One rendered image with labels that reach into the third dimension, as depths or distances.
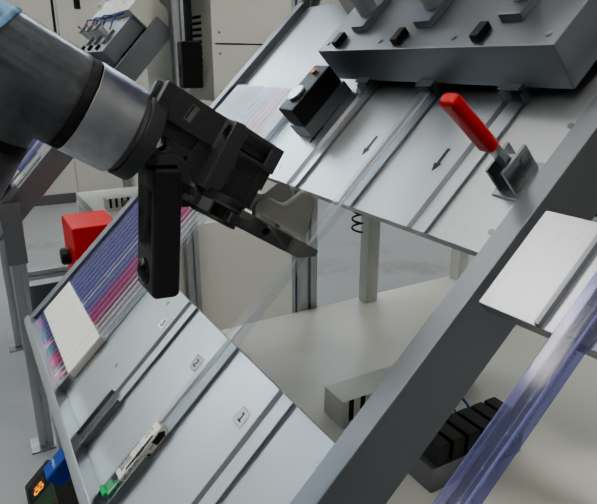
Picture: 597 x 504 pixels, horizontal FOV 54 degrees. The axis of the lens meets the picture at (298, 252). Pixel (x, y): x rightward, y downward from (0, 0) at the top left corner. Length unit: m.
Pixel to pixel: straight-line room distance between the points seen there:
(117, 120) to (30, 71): 0.06
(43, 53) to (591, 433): 0.82
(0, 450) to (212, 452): 1.56
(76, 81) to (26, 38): 0.04
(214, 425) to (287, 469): 0.11
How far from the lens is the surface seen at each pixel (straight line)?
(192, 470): 0.54
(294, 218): 0.54
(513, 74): 0.56
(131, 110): 0.46
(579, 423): 0.97
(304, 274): 1.20
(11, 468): 1.97
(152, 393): 0.65
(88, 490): 0.62
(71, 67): 0.45
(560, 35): 0.51
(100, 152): 0.46
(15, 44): 0.44
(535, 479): 0.84
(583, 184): 0.49
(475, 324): 0.44
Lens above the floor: 1.12
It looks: 18 degrees down
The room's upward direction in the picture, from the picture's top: straight up
